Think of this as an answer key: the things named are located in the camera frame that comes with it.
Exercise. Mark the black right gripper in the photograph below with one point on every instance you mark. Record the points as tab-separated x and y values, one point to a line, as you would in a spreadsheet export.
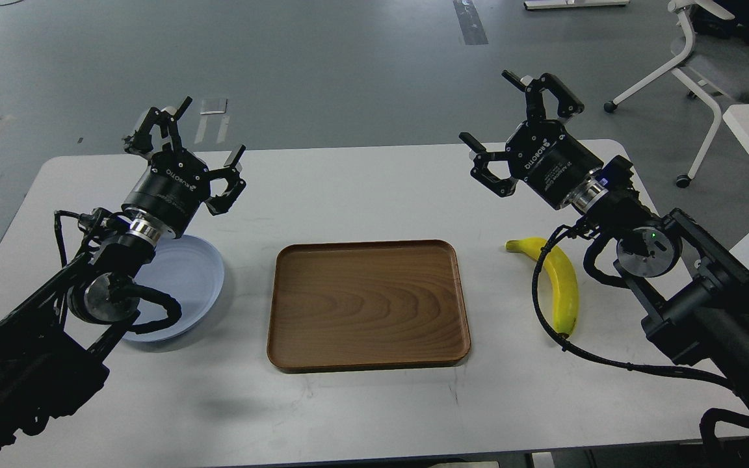
553	162

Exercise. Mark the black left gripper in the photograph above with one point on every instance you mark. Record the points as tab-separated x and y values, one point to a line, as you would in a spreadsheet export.
176	184

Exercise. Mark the light blue plate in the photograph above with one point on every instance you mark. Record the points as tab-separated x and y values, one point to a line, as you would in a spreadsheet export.
189	269

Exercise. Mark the yellow banana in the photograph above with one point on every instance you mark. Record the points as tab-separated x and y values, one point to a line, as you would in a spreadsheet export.
563	280

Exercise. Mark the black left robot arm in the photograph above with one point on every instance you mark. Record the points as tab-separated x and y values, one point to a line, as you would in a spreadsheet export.
54	344

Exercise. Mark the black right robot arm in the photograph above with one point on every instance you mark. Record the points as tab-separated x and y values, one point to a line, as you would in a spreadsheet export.
695	292

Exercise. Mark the white desk base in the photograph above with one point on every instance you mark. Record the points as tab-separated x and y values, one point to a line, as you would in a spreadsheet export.
563	4

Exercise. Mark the brown wooden tray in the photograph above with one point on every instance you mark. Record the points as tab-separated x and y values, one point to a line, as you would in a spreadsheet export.
354	306

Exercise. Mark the white office chair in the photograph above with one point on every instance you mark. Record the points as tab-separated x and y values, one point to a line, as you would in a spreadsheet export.
700	61

